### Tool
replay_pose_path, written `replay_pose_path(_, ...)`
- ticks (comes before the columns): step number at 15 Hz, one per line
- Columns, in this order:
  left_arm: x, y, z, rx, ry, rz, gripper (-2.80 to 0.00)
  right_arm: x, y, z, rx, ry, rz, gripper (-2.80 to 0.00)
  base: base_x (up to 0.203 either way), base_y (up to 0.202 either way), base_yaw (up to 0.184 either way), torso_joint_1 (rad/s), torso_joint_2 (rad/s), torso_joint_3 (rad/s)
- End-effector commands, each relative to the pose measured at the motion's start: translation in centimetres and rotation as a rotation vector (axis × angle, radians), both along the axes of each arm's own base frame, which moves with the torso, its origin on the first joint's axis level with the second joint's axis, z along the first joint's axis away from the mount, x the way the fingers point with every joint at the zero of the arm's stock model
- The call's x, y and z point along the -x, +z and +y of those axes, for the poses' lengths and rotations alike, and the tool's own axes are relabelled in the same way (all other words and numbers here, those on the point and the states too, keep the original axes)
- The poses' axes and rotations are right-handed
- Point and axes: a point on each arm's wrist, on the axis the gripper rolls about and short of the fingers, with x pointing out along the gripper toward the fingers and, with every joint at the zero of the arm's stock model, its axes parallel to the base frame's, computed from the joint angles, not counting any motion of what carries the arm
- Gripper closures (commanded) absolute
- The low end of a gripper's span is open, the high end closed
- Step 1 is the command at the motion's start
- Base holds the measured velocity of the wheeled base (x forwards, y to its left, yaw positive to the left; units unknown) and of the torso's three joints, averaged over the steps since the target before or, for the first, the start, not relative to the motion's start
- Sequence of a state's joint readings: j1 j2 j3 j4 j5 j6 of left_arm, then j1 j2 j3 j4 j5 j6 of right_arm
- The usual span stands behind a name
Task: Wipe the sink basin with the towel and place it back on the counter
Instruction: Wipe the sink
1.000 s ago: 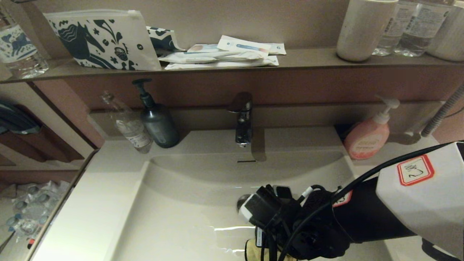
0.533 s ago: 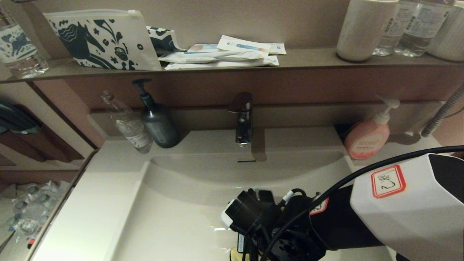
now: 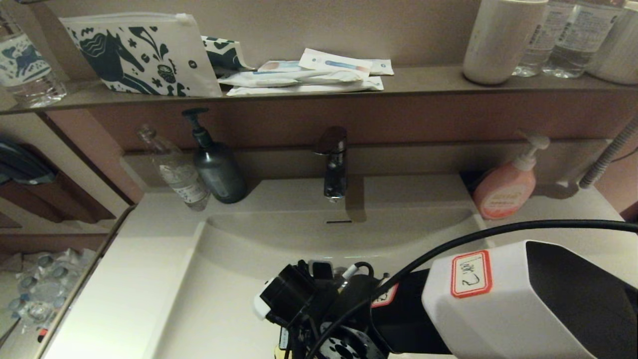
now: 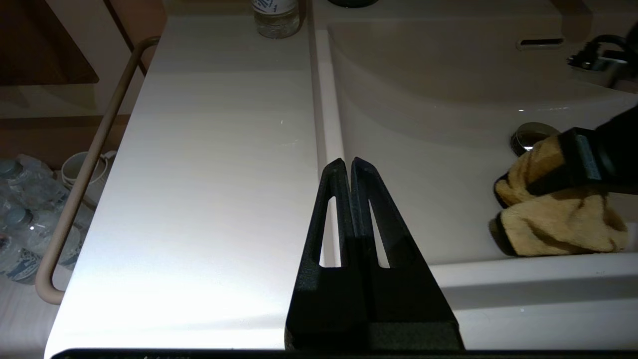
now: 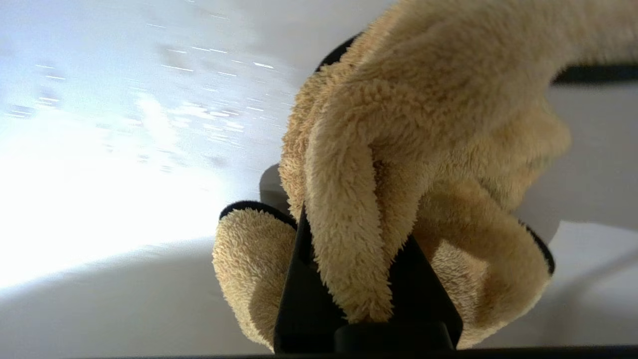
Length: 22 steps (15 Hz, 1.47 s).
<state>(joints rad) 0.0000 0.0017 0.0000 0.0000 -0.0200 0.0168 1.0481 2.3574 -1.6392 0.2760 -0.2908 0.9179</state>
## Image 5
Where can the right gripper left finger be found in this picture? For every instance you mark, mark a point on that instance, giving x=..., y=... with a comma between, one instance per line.
x=301, y=309

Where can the yellow cloth with black trim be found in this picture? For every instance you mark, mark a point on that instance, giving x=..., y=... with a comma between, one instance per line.
x=423, y=124

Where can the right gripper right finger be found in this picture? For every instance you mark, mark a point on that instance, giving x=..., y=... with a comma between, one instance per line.
x=421, y=299

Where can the white sink basin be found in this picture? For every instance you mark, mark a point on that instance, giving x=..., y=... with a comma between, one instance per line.
x=99, y=199

